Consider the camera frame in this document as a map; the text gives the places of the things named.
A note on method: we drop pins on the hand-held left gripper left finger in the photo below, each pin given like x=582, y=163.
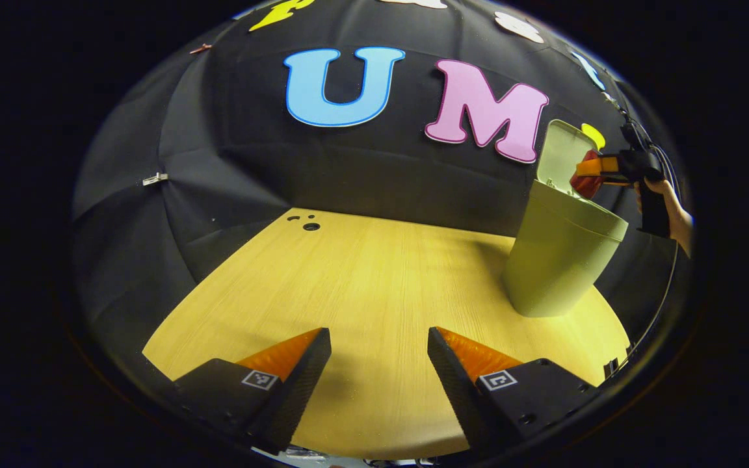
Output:
x=296, y=383

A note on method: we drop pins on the orange pop can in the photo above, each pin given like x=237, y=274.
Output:
x=586, y=185

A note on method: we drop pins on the green desktop garbage bin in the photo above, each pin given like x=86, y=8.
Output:
x=563, y=260

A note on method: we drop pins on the wooden desktop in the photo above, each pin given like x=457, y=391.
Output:
x=381, y=279

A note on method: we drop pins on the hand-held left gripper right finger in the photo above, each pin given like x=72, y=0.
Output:
x=456, y=383

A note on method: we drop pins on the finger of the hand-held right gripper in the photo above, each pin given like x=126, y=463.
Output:
x=615, y=184
x=599, y=166

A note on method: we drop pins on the red cloth clip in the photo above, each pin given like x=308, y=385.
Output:
x=200, y=48

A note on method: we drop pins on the white cloth clip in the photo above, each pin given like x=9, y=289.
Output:
x=155, y=178

